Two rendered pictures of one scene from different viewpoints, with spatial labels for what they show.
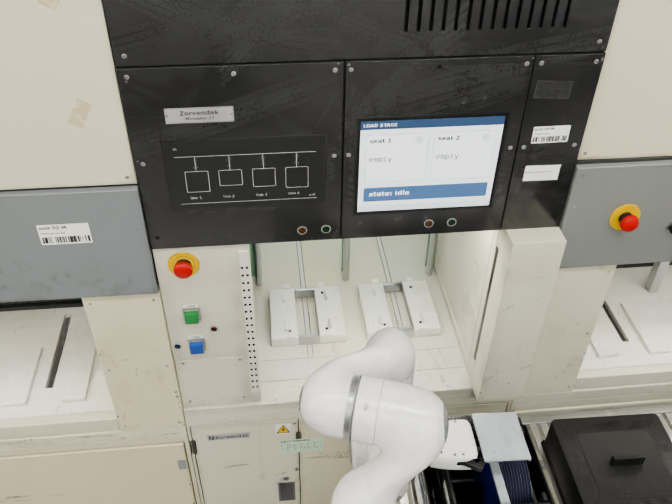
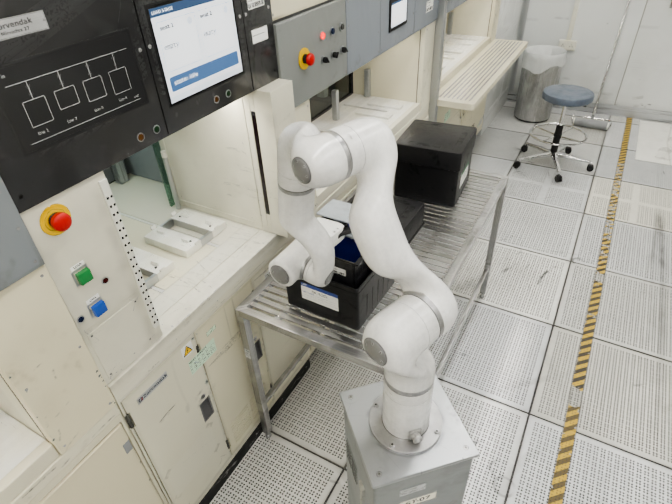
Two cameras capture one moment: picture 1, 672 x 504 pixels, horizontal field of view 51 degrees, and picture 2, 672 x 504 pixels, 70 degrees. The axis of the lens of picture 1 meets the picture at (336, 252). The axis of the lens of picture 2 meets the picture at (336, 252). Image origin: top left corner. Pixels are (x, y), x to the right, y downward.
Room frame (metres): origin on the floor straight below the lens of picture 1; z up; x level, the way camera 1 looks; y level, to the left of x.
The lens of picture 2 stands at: (0.16, 0.65, 1.88)
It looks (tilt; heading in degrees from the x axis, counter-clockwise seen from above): 37 degrees down; 308
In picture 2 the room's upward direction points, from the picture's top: 3 degrees counter-clockwise
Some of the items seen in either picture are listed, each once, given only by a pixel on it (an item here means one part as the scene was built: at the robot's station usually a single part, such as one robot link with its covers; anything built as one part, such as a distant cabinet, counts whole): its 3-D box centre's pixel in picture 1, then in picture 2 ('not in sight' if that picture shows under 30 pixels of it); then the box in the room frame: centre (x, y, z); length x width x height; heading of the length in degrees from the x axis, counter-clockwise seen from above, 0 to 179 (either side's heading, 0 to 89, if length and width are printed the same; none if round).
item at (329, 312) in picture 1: (306, 313); (128, 272); (1.46, 0.08, 0.89); 0.22 x 0.21 x 0.04; 7
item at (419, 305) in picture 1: (397, 307); (185, 230); (1.49, -0.19, 0.89); 0.22 x 0.21 x 0.04; 7
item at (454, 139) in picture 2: not in sight; (434, 161); (0.98, -1.16, 0.89); 0.29 x 0.29 x 0.25; 10
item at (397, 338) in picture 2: not in sight; (401, 348); (0.48, 0.01, 1.07); 0.19 x 0.12 x 0.24; 78
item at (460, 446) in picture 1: (447, 444); (321, 234); (0.90, -0.25, 1.06); 0.11 x 0.10 x 0.07; 95
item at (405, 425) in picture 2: not in sight; (407, 399); (0.48, -0.03, 0.85); 0.19 x 0.19 x 0.18
